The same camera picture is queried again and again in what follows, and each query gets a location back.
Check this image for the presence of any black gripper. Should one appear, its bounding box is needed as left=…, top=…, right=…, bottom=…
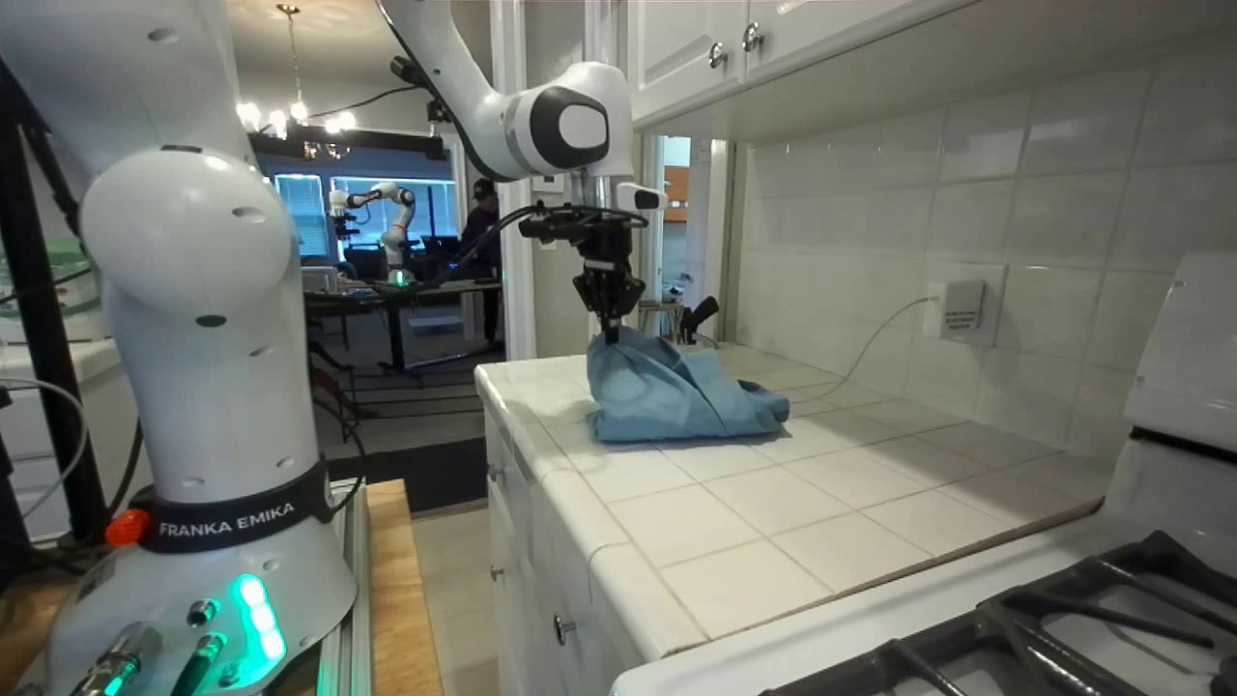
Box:
left=571, top=234, right=646, bottom=346

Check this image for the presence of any blue towel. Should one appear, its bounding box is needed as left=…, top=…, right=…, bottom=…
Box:
left=586, top=329, right=798, bottom=449

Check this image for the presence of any small black countertop object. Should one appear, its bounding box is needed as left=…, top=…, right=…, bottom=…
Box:
left=677, top=293, right=727, bottom=347

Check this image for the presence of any person in dark clothes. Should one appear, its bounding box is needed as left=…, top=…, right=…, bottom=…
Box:
left=461, top=176, right=506, bottom=284

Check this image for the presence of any dark background table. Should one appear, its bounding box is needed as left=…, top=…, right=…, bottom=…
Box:
left=303, top=270, right=506, bottom=379

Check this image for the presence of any dark low platform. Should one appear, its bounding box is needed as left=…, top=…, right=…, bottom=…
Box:
left=336, top=435, right=495, bottom=516

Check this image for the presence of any white counter base cabinet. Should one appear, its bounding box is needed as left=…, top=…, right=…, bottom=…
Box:
left=476, top=372, right=649, bottom=696

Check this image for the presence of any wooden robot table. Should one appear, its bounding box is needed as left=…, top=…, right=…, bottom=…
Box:
left=0, top=475, right=449, bottom=696

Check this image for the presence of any chandelier with lit bulbs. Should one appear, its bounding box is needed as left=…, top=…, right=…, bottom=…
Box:
left=230, top=0, right=369, bottom=146

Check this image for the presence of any black stove grate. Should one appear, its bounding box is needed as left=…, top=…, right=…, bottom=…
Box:
left=758, top=601, right=1113, bottom=696
left=980, top=531, right=1237, bottom=696

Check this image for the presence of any orange round button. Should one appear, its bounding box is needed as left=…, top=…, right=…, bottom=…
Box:
left=105, top=506, right=159, bottom=551

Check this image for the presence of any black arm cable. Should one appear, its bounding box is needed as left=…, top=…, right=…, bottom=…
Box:
left=431, top=199, right=553, bottom=285

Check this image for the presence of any white power cable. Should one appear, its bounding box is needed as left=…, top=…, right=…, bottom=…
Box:
left=824, top=293, right=953, bottom=391

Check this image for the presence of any grey wall outlet adapter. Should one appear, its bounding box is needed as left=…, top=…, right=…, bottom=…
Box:
left=942, top=274, right=994, bottom=341

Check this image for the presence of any white wall cabinet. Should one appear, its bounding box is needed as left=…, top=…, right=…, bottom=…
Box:
left=631, top=0, right=981, bottom=131

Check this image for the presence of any black base cable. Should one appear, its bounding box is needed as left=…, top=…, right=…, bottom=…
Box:
left=22, top=128, right=146, bottom=519

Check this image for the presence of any black metal frame post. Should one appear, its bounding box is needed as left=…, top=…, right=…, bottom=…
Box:
left=0, top=62, right=114, bottom=551

